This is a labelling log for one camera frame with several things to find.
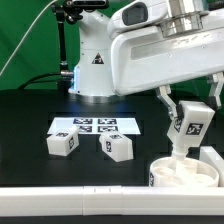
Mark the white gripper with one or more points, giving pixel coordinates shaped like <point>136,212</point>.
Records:
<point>144,59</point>

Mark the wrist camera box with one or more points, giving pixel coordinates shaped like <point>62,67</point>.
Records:
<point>136,15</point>

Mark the white front barrier rail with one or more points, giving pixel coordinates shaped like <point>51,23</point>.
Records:
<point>110,200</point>

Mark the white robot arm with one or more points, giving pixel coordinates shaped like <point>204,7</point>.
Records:
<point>183,17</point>

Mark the white right barrier rail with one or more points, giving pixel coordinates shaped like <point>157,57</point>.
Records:
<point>210,156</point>

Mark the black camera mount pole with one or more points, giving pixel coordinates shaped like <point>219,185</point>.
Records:
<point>62,40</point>

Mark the white barrier rail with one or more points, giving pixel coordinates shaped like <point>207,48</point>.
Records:
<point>110,200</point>
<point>210,156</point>

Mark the white marker sheet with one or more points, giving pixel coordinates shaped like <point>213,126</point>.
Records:
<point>89,125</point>

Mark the white round stool seat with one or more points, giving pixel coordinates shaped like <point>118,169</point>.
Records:
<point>169,172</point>

